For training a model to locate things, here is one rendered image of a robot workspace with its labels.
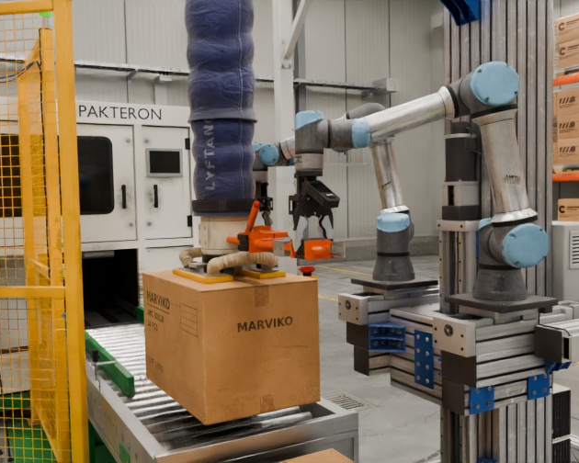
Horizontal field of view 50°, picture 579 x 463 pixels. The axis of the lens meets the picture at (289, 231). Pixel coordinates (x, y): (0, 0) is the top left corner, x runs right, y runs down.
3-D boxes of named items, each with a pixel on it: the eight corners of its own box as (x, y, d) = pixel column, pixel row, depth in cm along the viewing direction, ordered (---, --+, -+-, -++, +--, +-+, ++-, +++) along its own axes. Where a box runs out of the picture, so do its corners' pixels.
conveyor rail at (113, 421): (45, 354, 383) (44, 322, 382) (54, 352, 385) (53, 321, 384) (154, 523, 180) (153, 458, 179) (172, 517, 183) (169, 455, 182)
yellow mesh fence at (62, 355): (27, 420, 382) (11, 74, 371) (44, 417, 387) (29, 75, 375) (55, 499, 280) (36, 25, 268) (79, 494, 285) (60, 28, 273)
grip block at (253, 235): (236, 251, 195) (235, 232, 194) (265, 249, 199) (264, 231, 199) (247, 253, 187) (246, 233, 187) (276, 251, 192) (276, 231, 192)
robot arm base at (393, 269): (397, 275, 234) (396, 248, 233) (424, 279, 221) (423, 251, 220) (364, 277, 227) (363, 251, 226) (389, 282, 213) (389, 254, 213)
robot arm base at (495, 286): (498, 291, 190) (498, 259, 190) (539, 298, 177) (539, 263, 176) (461, 296, 183) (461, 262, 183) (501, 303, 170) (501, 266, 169)
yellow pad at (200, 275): (172, 274, 224) (171, 260, 224) (198, 272, 229) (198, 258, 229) (204, 284, 194) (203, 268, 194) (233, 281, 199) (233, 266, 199)
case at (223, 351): (145, 378, 235) (141, 272, 232) (242, 361, 254) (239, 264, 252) (205, 425, 182) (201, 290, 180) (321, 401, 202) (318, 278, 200)
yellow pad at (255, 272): (221, 270, 233) (221, 256, 233) (245, 268, 238) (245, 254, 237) (259, 279, 203) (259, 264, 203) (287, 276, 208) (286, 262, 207)
